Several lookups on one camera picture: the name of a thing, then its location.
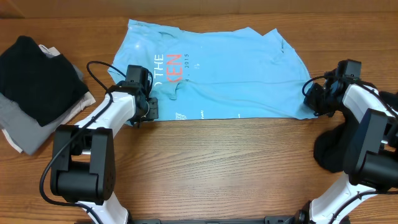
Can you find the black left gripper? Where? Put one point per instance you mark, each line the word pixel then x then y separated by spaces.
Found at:
pixel 152 111

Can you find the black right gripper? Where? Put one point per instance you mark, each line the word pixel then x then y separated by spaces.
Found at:
pixel 310 102

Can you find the black garment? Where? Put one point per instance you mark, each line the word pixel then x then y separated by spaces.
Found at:
pixel 357 145

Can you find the light blue t-shirt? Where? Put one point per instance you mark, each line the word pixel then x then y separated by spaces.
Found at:
pixel 216 75

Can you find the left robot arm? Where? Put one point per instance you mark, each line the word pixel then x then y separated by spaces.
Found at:
pixel 82 170

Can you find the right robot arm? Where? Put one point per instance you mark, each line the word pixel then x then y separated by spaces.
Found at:
pixel 349 191

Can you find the folded white shirt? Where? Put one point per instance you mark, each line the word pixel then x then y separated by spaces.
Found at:
pixel 24 134

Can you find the folded black shirt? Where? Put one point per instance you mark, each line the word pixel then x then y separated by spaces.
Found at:
pixel 43 87

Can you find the folded grey shirt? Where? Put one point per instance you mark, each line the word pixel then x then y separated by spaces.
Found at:
pixel 39 93

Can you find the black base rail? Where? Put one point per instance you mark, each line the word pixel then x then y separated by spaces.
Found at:
pixel 266 220

